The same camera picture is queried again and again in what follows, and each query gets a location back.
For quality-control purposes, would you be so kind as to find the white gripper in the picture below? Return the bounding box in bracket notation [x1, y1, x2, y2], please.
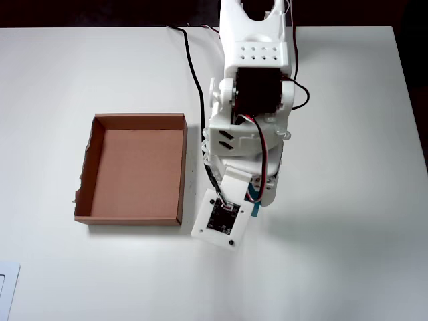
[211, 146, 285, 207]

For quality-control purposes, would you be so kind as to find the blue cube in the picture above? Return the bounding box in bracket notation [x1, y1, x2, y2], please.
[243, 185, 263, 219]

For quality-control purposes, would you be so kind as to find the brown cardboard box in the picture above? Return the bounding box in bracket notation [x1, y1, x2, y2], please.
[71, 112, 189, 227]

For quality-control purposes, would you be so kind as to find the white flat device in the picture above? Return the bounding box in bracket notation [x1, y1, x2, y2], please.
[0, 260, 21, 321]

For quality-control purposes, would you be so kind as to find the red black white servo cable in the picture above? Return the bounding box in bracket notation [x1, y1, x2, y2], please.
[238, 113, 274, 205]

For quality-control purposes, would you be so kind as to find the clear spiral cable wrap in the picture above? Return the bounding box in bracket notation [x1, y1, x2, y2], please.
[199, 125, 223, 179]

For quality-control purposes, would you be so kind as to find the white camera mount with board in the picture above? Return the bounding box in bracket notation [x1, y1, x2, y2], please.
[191, 165, 254, 250]

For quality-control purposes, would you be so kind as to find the thin black cable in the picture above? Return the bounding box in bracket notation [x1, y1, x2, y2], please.
[282, 0, 312, 112]

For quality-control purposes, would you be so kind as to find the black camera cable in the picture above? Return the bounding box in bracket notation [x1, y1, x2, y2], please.
[167, 25, 232, 210]

